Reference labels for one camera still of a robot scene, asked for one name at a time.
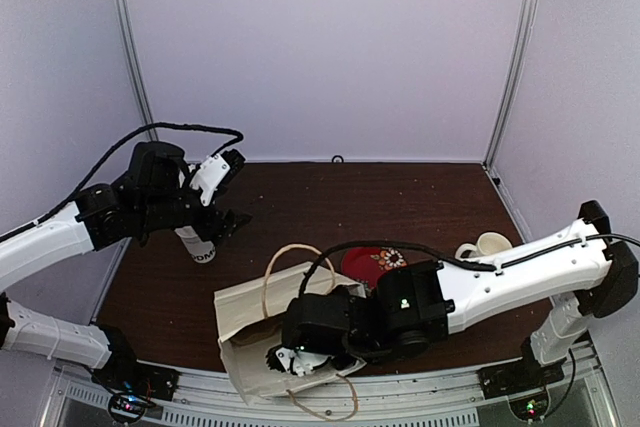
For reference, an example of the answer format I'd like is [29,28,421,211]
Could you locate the cream paper bag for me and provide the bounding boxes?
[213,243,359,423]

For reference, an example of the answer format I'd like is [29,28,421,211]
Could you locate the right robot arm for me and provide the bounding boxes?
[266,201,639,389]

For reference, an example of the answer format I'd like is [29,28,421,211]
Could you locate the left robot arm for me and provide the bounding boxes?
[1,142,250,391]

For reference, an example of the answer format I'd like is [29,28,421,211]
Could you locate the red floral plate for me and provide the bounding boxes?
[340,247,407,293]

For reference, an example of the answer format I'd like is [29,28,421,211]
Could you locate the cream ceramic mug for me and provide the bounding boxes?
[455,232,513,260]

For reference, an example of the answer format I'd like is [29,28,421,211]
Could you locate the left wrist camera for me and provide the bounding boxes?
[189,149,246,206]

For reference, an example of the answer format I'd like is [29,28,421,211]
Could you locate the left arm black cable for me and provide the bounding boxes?
[29,122,244,228]

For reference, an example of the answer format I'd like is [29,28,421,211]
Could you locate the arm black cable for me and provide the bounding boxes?
[298,232,640,298]
[29,122,244,228]

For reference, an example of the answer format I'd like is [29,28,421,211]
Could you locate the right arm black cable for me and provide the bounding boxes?
[298,232,640,298]

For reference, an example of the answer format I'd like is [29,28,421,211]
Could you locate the aluminium front rail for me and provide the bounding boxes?
[38,341,622,426]

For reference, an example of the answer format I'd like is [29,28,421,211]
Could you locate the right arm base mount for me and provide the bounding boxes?
[477,361,565,399]

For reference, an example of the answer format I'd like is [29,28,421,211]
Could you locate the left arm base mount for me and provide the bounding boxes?
[89,363,180,401]

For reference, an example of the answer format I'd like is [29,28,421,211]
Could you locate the left aluminium frame post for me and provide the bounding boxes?
[114,0,154,126]

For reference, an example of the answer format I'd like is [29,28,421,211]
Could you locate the aluminium frame post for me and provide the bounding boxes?
[483,0,539,172]
[114,0,154,126]

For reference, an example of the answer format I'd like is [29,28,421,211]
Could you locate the right aluminium frame post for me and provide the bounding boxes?
[483,0,539,172]

